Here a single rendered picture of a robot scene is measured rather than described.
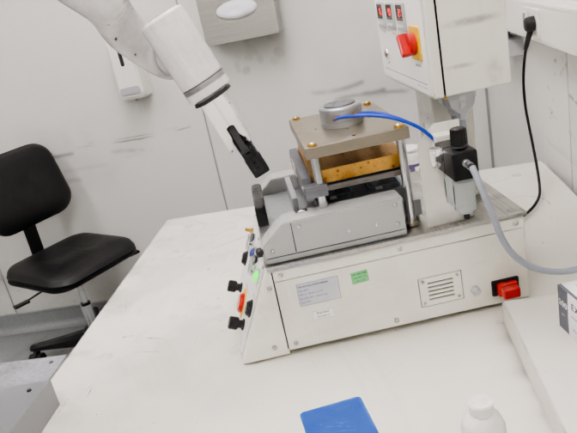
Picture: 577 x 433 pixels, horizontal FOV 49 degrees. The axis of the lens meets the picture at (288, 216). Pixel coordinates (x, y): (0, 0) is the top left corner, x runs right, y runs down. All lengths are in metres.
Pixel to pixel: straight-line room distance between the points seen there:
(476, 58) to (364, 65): 1.67
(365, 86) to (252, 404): 1.88
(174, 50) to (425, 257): 0.56
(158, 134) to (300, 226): 1.89
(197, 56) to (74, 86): 1.89
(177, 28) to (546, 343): 0.78
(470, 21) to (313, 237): 0.43
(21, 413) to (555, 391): 0.82
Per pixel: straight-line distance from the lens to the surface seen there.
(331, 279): 1.11
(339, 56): 2.73
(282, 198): 1.30
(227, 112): 1.14
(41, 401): 1.21
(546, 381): 0.97
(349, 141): 1.08
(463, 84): 1.08
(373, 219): 1.09
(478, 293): 1.18
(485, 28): 1.09
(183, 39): 1.13
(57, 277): 2.66
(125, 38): 1.21
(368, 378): 1.08
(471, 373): 1.07
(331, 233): 1.09
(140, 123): 2.92
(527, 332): 1.08
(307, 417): 1.02
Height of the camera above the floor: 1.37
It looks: 20 degrees down
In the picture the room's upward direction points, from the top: 12 degrees counter-clockwise
